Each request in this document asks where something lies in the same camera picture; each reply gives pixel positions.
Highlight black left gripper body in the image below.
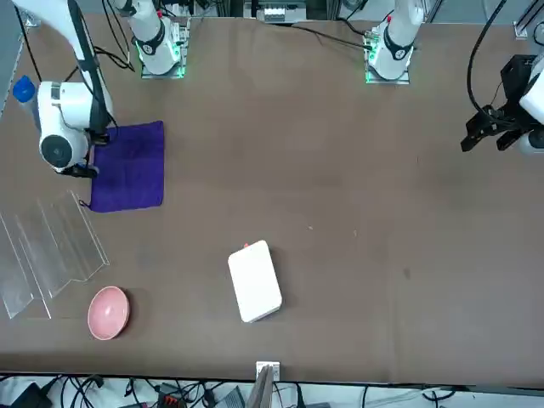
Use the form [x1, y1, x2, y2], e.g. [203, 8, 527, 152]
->
[501, 54, 537, 112]

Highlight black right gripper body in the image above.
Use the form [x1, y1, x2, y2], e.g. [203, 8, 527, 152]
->
[63, 165, 99, 179]

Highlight purple cloth towel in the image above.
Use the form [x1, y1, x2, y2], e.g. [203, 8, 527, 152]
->
[89, 120, 166, 213]

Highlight clear acrylic storage rack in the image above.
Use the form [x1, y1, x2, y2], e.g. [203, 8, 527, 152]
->
[0, 189, 111, 320]

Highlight clear bottle blue cap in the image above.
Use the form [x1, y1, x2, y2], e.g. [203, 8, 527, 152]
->
[12, 75, 43, 128]

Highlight pink bowl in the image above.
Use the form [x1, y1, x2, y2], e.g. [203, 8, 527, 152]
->
[88, 286, 131, 341]

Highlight white mini drawer cabinet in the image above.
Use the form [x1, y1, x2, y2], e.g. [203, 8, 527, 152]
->
[227, 240, 284, 324]

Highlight black power adapter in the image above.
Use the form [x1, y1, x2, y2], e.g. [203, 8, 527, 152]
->
[10, 382, 52, 408]

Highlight white power strip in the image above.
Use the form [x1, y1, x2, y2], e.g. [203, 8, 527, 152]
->
[262, 4, 286, 25]

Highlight black device orange lights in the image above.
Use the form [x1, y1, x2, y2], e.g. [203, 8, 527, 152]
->
[156, 383, 188, 408]

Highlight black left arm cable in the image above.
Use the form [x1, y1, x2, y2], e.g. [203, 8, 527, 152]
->
[467, 0, 509, 114]

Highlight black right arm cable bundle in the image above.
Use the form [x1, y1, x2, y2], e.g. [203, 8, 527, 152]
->
[63, 0, 137, 145]

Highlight black cable across table edge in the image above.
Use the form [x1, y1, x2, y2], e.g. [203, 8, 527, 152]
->
[292, 23, 371, 48]

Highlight silver table edge bracket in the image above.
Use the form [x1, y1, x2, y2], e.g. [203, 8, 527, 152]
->
[255, 360, 281, 382]

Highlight grey upright post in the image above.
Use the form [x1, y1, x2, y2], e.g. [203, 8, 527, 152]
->
[247, 365, 275, 408]

